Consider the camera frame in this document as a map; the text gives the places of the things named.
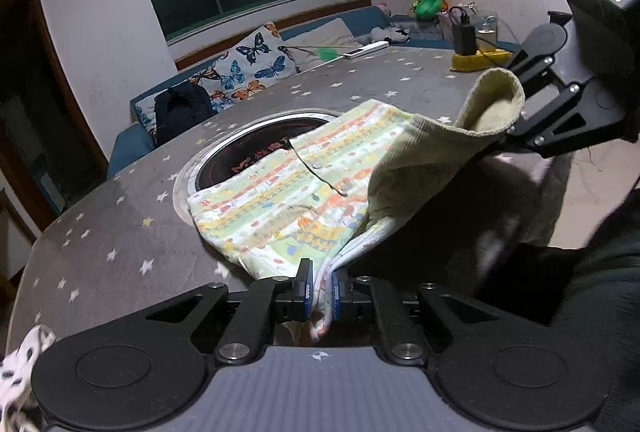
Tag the colourful patterned knit cardigan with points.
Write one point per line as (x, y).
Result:
(280, 192)

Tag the white spotted cloth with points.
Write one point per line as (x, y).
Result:
(20, 357)

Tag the beige cushion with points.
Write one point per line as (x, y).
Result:
(325, 34)

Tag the grey star tablecloth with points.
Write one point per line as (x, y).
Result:
(125, 222)

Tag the dark wooden doorway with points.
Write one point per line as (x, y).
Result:
(35, 112)

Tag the blue sofa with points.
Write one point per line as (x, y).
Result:
(127, 147)

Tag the butterfly print cushion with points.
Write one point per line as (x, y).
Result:
(255, 57)

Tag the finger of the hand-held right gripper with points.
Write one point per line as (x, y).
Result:
(537, 62)
(550, 127)

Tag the yellow flat box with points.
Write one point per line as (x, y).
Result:
(475, 61)

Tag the green plastic toy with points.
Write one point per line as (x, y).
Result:
(429, 4)

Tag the black backpack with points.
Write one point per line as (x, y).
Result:
(182, 112)

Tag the green feather wand toy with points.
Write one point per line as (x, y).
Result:
(327, 53)

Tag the black and white plush toy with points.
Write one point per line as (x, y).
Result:
(390, 34)

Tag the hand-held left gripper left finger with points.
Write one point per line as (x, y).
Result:
(303, 292)

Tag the black power adapter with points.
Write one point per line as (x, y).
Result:
(464, 39)

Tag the white power strip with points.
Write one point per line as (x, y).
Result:
(365, 50)

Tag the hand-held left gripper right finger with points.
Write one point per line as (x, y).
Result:
(340, 294)

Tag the white charger block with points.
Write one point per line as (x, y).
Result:
(487, 34)

